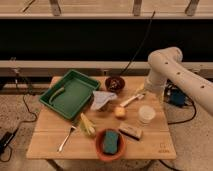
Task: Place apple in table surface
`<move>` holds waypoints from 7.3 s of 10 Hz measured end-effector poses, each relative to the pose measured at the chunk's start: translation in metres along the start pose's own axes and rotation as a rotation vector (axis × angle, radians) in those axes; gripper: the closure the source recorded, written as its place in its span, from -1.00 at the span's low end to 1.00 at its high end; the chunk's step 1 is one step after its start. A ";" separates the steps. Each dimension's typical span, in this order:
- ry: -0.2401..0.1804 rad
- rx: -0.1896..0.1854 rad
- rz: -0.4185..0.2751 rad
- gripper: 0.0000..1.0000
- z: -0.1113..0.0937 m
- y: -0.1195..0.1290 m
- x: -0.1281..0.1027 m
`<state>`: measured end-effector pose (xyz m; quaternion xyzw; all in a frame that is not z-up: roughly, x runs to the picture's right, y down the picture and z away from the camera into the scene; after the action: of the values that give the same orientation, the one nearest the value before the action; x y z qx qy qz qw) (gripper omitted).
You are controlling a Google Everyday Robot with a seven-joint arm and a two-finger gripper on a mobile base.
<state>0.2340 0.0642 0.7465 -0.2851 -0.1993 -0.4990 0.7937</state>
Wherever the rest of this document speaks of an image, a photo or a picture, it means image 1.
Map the silver fork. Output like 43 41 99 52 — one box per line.
57 126 77 152

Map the white handled utensil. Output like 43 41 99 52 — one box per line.
120 93 145 107

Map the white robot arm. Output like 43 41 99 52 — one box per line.
144 47 213 117

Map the green bean pod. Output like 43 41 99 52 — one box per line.
49 87 65 105

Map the grey crumpled cloth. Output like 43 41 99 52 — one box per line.
90 91 117 111

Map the white plastic cup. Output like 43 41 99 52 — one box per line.
138 105 156 124

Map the wooden block brush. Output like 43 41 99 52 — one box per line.
119 122 142 140

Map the black cable on floor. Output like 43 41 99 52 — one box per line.
0 74 39 163

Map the black power adapter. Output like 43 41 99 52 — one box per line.
0 132 15 155

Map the green plastic tray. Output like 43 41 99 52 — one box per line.
40 70 100 120

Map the teal sponge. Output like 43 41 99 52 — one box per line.
103 130 119 154

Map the yellow corn toy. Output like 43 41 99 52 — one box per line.
80 113 96 137

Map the orange bowl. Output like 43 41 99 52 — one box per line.
95 129 126 162

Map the dark red bowl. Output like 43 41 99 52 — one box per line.
105 76 125 93

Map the blue device with cables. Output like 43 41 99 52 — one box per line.
164 83 197 125

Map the yellow apple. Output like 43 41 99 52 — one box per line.
114 106 126 118

